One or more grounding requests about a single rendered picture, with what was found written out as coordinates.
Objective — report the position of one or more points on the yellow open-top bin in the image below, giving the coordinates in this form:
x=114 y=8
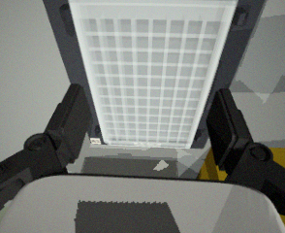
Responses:
x=210 y=171

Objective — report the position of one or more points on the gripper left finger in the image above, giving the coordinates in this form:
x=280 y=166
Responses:
x=62 y=140

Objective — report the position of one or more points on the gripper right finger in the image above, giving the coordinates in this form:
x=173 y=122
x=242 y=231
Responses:
x=235 y=152

